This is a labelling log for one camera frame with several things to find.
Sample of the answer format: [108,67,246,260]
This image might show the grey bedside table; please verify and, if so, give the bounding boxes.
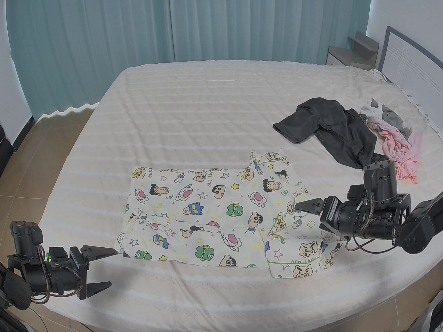
[327,31,380,71]

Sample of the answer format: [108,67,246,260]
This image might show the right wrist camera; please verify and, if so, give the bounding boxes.
[347,184,368,204]

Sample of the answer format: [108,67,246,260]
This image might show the white printed pyjama top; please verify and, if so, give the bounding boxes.
[116,148,345,279]

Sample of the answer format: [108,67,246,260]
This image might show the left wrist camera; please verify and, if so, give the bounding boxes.
[48,247,69,263]

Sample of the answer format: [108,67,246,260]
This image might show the black cable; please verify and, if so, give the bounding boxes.
[345,234,378,254]

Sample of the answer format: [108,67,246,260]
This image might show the white and grey garment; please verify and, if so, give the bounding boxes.
[361,98,422,145]

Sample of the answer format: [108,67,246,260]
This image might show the blue-green curtain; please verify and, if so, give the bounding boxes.
[6,0,371,120]

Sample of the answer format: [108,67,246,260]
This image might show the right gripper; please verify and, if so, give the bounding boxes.
[293,196,365,245]

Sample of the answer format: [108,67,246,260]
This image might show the pink garment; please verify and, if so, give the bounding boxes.
[367,116,424,185]

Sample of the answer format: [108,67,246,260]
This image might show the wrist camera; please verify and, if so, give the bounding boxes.
[347,184,368,204]
[48,247,69,263]

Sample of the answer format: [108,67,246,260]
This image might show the black garment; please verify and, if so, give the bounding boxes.
[273,97,389,169]

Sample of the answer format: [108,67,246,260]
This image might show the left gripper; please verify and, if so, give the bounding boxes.
[44,244,119,301]

